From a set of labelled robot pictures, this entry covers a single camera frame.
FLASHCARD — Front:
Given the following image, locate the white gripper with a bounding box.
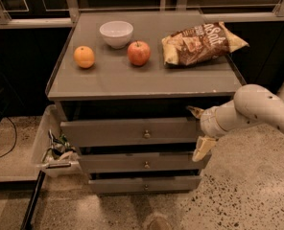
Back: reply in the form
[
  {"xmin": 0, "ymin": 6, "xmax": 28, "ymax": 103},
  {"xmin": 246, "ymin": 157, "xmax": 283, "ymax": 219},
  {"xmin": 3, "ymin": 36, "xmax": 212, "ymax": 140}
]
[{"xmin": 186, "ymin": 105, "xmax": 226, "ymax": 162}]

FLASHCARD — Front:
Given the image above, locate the grey top drawer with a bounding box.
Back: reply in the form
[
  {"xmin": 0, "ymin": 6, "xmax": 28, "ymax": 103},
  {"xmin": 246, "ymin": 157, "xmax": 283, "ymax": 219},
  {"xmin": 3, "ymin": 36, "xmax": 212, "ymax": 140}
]
[{"xmin": 60, "ymin": 117, "xmax": 202, "ymax": 148}]

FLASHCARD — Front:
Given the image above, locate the grey drawer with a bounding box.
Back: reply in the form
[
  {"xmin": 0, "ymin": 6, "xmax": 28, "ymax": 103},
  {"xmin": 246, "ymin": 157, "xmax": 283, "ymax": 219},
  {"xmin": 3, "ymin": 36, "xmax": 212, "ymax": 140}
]
[
  {"xmin": 60, "ymin": 117, "xmax": 202, "ymax": 148},
  {"xmin": 89, "ymin": 175, "xmax": 201, "ymax": 194},
  {"xmin": 79, "ymin": 151, "xmax": 211, "ymax": 173}
]

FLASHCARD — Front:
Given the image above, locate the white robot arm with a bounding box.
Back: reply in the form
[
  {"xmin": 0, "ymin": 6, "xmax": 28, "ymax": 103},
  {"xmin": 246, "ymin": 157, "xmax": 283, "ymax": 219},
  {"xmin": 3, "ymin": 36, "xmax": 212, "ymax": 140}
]
[{"xmin": 187, "ymin": 82, "xmax": 284, "ymax": 162}]

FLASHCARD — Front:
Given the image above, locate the grey bottom drawer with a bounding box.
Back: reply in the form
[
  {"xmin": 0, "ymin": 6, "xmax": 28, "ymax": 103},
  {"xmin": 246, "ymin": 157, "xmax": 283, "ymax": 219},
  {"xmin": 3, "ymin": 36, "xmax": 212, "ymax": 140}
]
[{"xmin": 89, "ymin": 175, "xmax": 201, "ymax": 194}]

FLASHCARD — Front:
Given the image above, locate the grey drawer cabinet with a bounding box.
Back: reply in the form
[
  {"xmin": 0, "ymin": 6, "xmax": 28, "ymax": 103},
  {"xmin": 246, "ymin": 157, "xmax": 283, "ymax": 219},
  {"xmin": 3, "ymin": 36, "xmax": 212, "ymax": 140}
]
[{"xmin": 46, "ymin": 11, "xmax": 244, "ymax": 181}]

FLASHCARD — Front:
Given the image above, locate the grey middle drawer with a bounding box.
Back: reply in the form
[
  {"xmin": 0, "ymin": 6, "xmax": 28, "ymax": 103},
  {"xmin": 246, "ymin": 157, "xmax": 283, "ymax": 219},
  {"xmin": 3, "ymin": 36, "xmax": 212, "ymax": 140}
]
[{"xmin": 79, "ymin": 151, "xmax": 211, "ymax": 173}]

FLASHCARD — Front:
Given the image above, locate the brown chip bag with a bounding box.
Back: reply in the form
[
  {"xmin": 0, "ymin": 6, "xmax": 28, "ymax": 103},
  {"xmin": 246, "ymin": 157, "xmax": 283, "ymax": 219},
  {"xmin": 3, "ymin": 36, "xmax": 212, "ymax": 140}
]
[{"xmin": 162, "ymin": 22, "xmax": 249, "ymax": 66}]

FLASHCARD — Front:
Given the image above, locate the red apple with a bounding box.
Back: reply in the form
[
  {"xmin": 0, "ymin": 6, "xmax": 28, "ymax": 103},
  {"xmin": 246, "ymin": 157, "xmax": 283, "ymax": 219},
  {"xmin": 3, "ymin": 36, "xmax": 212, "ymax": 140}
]
[{"xmin": 128, "ymin": 40, "xmax": 151, "ymax": 66}]

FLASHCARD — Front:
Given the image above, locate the white ceramic bowl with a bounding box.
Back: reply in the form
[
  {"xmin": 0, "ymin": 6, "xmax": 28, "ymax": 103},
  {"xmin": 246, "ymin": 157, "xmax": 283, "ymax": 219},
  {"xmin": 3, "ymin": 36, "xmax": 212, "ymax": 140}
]
[{"xmin": 100, "ymin": 21, "xmax": 133, "ymax": 49}]

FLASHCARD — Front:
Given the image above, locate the orange fruit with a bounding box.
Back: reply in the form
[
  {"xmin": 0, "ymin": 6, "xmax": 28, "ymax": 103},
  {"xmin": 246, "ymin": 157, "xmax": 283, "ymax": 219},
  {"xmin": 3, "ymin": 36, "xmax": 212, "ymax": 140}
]
[{"xmin": 74, "ymin": 46, "xmax": 95, "ymax": 68}]

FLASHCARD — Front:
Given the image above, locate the clutter in bin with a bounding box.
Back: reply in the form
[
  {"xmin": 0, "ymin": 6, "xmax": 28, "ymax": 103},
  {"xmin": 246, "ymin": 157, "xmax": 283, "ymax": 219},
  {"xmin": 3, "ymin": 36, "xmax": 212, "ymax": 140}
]
[{"xmin": 41, "ymin": 130, "xmax": 78, "ymax": 169}]

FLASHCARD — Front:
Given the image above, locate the metal railing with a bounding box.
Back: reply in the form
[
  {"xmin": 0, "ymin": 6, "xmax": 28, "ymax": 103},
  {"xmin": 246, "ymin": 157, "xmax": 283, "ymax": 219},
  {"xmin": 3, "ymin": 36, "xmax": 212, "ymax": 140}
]
[{"xmin": 0, "ymin": 0, "xmax": 284, "ymax": 28}]

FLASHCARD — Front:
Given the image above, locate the black cable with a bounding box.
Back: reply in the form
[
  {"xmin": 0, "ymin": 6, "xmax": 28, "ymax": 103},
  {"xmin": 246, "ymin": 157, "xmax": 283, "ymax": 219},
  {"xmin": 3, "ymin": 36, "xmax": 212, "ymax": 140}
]
[{"xmin": 0, "ymin": 107, "xmax": 18, "ymax": 163}]

